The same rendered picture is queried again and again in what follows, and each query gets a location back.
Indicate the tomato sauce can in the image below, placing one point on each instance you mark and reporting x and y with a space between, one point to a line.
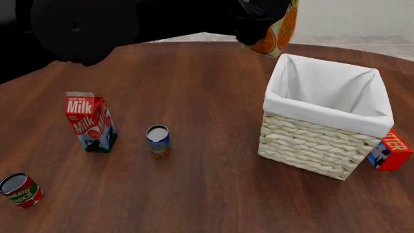
24 194

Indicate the wicker basket with white liner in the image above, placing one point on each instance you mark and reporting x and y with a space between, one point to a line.
310 145

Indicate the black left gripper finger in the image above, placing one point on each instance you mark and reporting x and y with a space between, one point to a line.
255 34

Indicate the blue soup can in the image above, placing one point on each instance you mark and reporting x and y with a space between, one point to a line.
159 143

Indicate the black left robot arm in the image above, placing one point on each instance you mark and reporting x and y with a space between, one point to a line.
81 29

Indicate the red butter box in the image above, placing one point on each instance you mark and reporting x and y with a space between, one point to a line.
393 150

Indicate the red and white milk carton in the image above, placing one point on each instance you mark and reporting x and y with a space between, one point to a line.
87 116

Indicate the orange juice carton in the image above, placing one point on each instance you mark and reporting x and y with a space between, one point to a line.
288 29

